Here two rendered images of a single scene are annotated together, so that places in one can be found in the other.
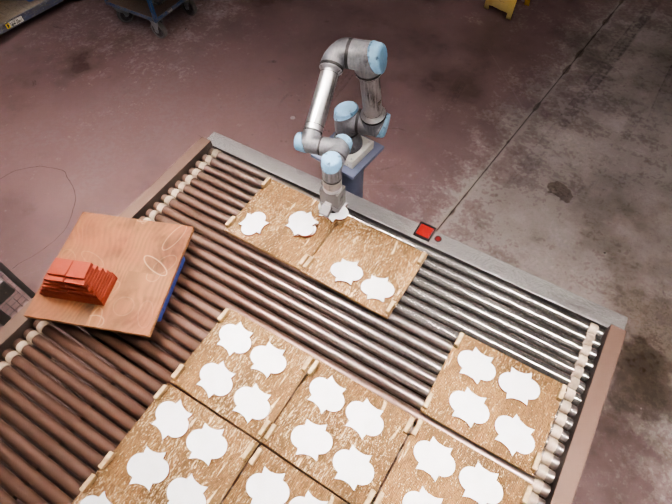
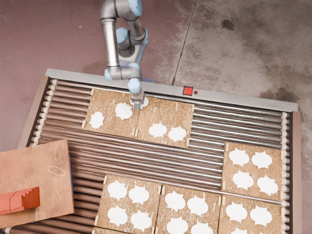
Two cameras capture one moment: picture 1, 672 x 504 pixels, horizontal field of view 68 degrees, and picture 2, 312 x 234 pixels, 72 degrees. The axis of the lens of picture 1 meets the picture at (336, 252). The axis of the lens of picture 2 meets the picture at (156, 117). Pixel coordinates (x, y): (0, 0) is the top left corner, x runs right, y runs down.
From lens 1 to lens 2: 77 cm
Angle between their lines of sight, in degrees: 19
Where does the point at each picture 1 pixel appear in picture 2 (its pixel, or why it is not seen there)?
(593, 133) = not seen: outside the picture
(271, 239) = (110, 126)
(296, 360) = (152, 189)
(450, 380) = (229, 169)
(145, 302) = (61, 194)
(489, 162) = (190, 20)
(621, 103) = not seen: outside the picture
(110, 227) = (18, 157)
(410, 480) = (229, 226)
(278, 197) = (103, 98)
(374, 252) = (167, 113)
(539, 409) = (273, 167)
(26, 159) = not seen: outside the picture
